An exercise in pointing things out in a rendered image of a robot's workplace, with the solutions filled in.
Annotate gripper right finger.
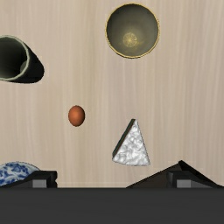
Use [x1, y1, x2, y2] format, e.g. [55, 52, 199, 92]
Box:
[166, 170, 214, 189]

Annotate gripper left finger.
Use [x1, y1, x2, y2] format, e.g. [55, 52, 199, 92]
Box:
[10, 170, 59, 189]

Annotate orange-brown egg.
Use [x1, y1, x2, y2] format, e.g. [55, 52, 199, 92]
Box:
[67, 105, 86, 128]

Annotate dark green mug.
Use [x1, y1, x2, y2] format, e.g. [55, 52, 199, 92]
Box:
[0, 34, 46, 85]

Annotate olive bowl with gold rim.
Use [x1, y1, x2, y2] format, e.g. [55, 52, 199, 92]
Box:
[105, 3, 161, 60]

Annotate white cake wedge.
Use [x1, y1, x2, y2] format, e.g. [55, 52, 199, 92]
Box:
[111, 118, 151, 167]

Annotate blue and white plate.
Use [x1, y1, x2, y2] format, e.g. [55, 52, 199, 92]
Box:
[0, 161, 41, 187]

